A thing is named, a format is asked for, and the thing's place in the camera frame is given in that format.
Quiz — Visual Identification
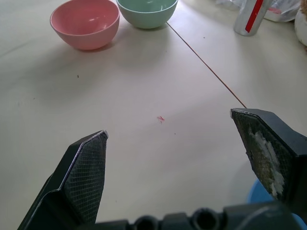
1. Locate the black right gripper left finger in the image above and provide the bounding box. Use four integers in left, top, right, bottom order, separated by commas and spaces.
17, 130, 109, 230

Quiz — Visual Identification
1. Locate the white round object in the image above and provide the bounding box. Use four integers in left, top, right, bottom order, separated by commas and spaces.
294, 8, 307, 46

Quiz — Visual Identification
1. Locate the pink bowl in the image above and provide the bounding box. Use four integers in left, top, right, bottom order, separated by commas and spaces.
49, 0, 120, 51

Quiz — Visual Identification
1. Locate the green bowl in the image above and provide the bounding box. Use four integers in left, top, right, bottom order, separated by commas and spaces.
116, 0, 179, 30

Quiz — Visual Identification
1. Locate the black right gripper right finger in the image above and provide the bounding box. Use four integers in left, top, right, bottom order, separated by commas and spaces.
230, 108, 307, 220

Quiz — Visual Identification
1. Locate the silver can with red stripe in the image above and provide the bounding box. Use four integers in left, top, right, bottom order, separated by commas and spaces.
233, 0, 269, 37

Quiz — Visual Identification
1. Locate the clear plastic bag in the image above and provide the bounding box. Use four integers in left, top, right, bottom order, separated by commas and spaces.
215, 0, 303, 23

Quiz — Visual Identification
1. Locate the blue bowl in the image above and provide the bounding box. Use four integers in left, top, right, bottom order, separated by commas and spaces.
247, 179, 307, 230

